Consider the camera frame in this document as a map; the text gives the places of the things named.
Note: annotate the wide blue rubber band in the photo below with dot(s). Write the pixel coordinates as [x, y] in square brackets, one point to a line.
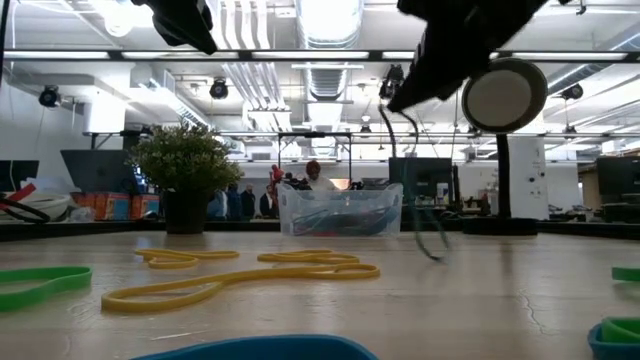
[380, 225]

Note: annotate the black overhead camera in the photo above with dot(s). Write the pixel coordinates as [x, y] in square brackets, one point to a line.
[385, 85]

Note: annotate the potted green plant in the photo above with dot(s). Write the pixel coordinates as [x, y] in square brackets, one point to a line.
[185, 210]

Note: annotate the black monitor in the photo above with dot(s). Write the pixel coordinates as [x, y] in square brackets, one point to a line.
[425, 175]
[17, 175]

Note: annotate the black table frame rail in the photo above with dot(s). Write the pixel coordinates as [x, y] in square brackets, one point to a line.
[75, 230]

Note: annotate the dark grey monitor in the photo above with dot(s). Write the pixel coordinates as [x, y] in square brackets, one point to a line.
[97, 170]

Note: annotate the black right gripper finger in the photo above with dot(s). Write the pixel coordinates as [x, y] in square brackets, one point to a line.
[420, 82]
[462, 75]

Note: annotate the white bowl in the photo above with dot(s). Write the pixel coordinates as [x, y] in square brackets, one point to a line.
[50, 205]

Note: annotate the white column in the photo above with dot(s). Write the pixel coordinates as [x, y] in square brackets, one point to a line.
[530, 170]

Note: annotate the black desk lamp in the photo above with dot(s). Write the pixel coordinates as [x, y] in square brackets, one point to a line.
[502, 175]

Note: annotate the black overhead frame bar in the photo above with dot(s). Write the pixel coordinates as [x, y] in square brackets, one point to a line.
[300, 55]

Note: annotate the long yellow rubber band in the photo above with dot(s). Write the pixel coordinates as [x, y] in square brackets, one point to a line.
[106, 301]

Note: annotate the long blue rubber band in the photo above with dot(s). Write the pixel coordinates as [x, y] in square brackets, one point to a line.
[389, 135]

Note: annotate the black equipment cabinet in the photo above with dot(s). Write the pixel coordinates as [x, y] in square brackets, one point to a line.
[617, 175]

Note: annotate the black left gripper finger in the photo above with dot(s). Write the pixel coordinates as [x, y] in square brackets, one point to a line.
[185, 25]

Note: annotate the orange cardboard box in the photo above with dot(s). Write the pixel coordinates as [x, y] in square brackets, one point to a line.
[145, 206]
[102, 206]

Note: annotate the clear plastic bin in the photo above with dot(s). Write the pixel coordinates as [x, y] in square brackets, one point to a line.
[300, 200]

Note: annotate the person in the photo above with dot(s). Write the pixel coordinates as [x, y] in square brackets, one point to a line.
[248, 202]
[234, 200]
[217, 205]
[315, 170]
[268, 202]

